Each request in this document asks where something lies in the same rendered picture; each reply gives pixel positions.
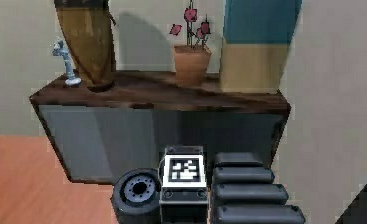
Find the dark furniture corner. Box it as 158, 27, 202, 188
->
334, 173, 367, 224

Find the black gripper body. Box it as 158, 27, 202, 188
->
110, 168, 163, 224

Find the potted plant with red flowers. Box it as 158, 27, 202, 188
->
168, 0, 213, 87

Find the blue and tan vase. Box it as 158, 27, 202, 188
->
219, 0, 304, 95

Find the brown tall vase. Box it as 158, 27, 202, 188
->
53, 0, 118, 93

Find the brown and grey cupboard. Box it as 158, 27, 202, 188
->
29, 70, 291, 185

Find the pale blue figurine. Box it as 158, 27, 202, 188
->
51, 37, 83, 88

